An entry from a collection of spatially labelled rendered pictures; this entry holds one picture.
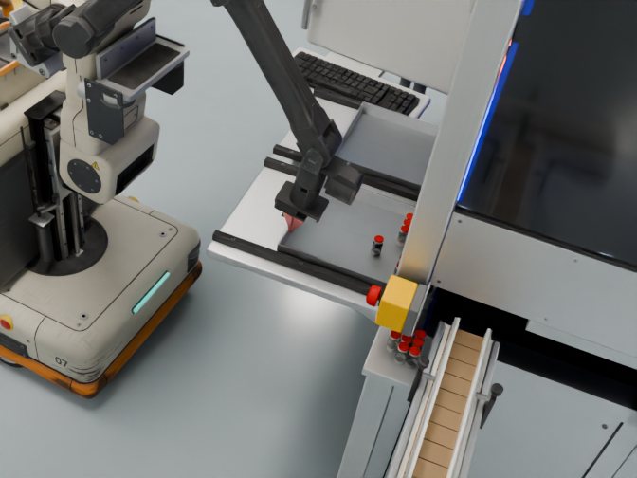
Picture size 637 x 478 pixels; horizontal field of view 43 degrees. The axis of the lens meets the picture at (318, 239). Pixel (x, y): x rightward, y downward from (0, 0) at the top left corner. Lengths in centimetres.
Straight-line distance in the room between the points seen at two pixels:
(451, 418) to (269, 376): 122
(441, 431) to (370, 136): 90
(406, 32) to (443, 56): 13
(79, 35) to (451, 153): 75
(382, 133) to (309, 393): 91
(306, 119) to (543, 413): 77
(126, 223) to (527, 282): 151
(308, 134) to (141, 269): 111
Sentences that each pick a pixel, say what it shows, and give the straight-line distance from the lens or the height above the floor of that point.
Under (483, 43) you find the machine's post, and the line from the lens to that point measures 123.
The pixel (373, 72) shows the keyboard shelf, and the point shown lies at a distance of 249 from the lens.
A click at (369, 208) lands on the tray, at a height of 88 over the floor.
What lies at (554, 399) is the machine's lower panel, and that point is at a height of 82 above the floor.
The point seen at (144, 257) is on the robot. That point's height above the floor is 28.
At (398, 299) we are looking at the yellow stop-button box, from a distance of 147.
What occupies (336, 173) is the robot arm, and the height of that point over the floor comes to 112.
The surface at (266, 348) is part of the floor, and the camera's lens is 266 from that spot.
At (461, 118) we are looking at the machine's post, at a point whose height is 139.
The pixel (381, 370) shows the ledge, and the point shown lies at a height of 88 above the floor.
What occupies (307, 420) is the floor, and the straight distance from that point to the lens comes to 251.
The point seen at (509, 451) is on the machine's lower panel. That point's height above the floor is 61.
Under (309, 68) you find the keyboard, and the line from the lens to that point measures 239.
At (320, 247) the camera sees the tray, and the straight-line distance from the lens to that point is 174.
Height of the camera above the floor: 209
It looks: 44 degrees down
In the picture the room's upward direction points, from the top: 10 degrees clockwise
